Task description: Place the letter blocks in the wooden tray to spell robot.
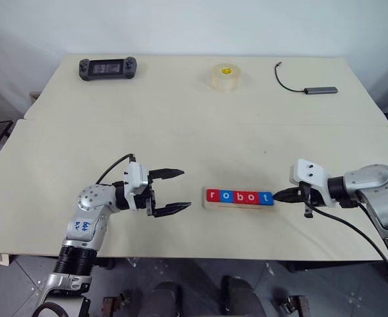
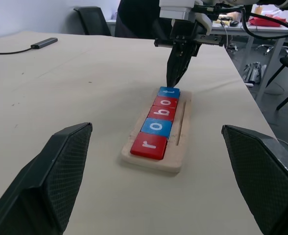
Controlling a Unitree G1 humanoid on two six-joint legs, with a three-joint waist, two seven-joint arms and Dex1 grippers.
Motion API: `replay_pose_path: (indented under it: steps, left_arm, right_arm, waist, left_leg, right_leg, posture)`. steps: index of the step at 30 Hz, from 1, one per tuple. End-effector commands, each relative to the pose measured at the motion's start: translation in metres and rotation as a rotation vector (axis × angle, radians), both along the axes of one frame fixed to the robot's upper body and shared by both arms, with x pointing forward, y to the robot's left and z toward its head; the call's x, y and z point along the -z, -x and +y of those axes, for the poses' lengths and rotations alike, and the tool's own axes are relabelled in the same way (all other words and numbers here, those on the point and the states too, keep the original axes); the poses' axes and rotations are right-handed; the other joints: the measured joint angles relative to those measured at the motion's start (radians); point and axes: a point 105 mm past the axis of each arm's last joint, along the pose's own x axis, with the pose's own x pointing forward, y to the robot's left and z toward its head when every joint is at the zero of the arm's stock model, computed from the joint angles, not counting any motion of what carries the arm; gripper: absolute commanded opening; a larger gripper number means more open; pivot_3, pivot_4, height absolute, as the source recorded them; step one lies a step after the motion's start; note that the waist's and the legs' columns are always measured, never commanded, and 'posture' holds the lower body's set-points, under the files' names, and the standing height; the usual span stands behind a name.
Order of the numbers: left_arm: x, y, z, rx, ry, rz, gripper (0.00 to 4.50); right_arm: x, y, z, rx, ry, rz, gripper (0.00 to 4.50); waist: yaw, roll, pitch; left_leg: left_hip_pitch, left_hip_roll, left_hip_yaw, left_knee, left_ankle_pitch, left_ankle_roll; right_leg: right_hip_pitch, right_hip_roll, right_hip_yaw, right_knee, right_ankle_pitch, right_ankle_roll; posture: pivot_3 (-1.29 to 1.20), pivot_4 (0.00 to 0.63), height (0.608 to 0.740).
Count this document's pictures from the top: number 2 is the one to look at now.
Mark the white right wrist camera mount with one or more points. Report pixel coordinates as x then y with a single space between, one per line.
174 11

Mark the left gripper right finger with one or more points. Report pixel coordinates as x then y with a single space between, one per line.
264 176

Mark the grey crumpled bag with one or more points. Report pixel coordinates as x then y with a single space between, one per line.
254 73

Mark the black computer mouse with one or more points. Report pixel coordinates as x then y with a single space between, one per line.
234 23

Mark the red tile letter r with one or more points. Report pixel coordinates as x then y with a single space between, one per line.
139 149

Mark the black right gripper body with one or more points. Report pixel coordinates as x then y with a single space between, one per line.
183 30

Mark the red cloth bag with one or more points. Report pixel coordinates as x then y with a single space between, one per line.
264 22

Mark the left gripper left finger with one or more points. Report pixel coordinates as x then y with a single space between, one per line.
41 186

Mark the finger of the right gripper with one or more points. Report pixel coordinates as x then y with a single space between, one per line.
173 68
184 63

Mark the blue tile letter t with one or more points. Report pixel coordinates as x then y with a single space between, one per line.
160 93

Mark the black high-back chair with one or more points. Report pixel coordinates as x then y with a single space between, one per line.
95 22

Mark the red tile letter b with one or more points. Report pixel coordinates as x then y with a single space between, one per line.
153 114

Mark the red tile letter o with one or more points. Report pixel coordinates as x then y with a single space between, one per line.
160 101

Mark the person in dark clothes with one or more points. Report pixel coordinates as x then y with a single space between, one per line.
136 19

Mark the blue tile letter o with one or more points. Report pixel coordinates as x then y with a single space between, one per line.
166 127

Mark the grey usb hub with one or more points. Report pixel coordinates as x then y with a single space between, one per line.
44 42

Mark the chrome chair base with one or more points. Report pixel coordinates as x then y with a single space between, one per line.
269 49

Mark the wooden letter tray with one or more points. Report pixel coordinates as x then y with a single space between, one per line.
158 164

